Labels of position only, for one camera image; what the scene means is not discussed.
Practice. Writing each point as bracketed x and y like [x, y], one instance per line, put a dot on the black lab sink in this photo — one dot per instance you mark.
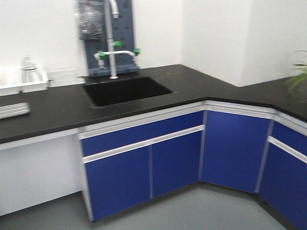
[120, 91]

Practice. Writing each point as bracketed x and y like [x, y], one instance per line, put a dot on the grey pegboard drying rack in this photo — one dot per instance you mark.
[122, 32]

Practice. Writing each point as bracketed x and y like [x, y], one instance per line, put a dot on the blue lab base cabinets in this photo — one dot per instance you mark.
[253, 149]

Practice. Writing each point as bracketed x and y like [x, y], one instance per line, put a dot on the white lab faucet green knobs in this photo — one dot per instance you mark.
[111, 9]

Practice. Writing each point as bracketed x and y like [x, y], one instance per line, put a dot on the clear plastic bag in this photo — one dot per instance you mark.
[90, 18]

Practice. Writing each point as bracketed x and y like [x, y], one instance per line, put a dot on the white storage bin right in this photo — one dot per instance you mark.
[40, 85]

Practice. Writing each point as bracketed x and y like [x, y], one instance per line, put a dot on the white storage bin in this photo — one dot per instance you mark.
[10, 81]
[40, 85]

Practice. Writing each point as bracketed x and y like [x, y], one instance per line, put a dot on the round glass flask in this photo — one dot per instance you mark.
[29, 70]

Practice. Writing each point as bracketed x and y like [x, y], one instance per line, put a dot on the white test tube rack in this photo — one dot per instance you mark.
[13, 110]

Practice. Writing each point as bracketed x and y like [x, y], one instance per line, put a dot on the white storage bin middle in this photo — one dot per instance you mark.
[10, 81]

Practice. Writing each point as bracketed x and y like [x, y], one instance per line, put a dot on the green potted plant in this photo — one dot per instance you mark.
[296, 83]

